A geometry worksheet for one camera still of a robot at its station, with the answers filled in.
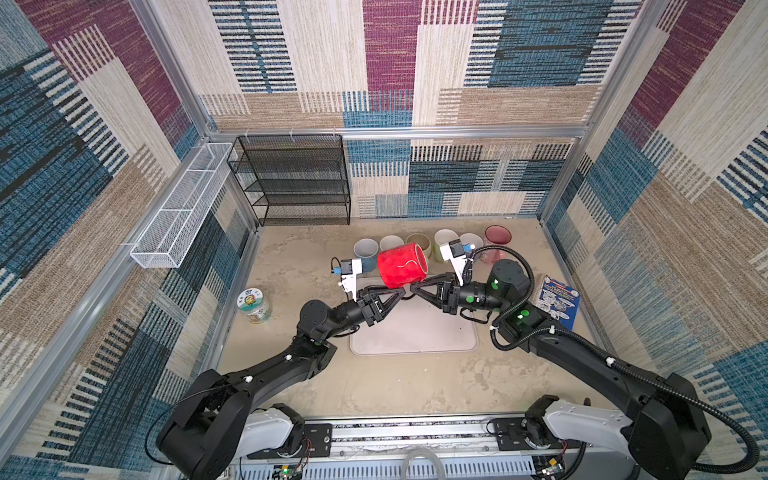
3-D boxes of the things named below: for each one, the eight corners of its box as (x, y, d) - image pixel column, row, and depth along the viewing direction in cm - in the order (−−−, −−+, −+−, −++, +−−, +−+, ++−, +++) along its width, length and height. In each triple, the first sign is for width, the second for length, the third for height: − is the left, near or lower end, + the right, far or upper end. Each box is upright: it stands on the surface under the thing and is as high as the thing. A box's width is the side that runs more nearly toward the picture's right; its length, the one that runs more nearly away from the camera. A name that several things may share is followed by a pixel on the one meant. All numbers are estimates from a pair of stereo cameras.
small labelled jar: (244, 325, 95) (233, 311, 88) (252, 302, 101) (241, 287, 94) (268, 325, 95) (258, 311, 88) (274, 302, 101) (266, 287, 94)
